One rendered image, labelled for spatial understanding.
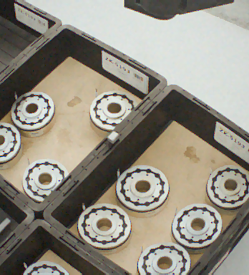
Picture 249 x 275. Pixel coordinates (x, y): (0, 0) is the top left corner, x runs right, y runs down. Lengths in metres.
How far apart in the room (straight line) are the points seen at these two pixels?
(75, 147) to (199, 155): 0.25
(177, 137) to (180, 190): 0.13
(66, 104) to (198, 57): 0.43
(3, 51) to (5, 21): 0.12
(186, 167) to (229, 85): 0.38
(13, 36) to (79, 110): 0.32
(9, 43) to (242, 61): 0.63
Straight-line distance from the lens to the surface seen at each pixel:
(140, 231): 1.25
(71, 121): 1.39
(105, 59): 1.41
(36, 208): 1.17
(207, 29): 1.78
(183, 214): 1.24
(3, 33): 1.61
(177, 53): 1.69
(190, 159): 1.34
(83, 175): 1.20
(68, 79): 1.47
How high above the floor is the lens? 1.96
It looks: 56 degrees down
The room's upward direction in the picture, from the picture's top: 1 degrees counter-clockwise
